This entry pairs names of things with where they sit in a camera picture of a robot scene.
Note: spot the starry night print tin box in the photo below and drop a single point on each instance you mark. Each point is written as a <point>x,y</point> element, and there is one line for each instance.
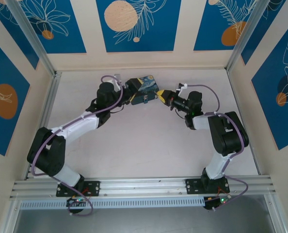
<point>147,85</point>

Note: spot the small blue padlock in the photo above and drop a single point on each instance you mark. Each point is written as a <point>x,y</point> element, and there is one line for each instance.
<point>146,99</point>

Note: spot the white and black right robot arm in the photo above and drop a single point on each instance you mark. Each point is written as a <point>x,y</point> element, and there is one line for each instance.
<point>201,122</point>

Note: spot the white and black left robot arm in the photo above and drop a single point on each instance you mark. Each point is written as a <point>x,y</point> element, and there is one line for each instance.
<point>78,123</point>

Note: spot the blue panel with beige circle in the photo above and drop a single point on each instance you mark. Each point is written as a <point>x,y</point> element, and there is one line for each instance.
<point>158,29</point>

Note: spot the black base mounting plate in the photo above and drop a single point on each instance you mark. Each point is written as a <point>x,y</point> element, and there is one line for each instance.
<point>95,188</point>
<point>191,187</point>

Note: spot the small controller board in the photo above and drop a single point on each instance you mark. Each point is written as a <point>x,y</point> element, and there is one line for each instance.
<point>77,201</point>
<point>212,205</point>

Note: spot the grey metal sheet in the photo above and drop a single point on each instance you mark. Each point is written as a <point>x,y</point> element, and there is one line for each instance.
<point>144,221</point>

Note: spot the blue floral wall panel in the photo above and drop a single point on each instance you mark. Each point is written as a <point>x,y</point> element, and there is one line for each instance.
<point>261,31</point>
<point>15,80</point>
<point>68,36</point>
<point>267,109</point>
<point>207,29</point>
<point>18,41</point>

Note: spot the aluminium frame post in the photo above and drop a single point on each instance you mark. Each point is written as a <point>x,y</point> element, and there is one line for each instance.
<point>248,31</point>
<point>32,31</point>

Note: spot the aluminium cross rail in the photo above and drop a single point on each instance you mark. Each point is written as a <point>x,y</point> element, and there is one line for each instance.
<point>144,188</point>

